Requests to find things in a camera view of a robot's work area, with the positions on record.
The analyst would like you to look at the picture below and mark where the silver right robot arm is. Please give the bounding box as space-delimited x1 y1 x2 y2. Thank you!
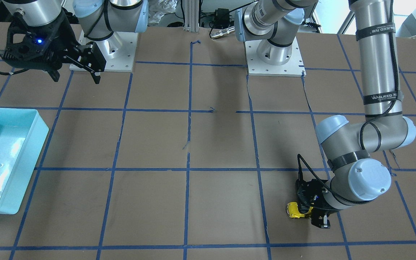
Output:
2 0 149 84

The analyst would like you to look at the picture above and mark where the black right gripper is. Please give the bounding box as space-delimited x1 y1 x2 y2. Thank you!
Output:
2 9 106 84

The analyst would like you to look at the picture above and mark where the yellow beetle toy car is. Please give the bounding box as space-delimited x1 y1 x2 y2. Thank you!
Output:
286 202 313 219

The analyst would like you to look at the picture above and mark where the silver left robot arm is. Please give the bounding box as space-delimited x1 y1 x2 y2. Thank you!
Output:
234 0 416 229

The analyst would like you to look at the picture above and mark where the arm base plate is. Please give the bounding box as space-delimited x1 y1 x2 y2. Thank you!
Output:
96 32 140 72
244 38 307 77

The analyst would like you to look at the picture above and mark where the light blue plastic bin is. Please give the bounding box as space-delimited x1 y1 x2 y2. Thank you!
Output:
0 108 48 215

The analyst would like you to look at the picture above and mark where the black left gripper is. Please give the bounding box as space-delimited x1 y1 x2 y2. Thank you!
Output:
295 179 338 229

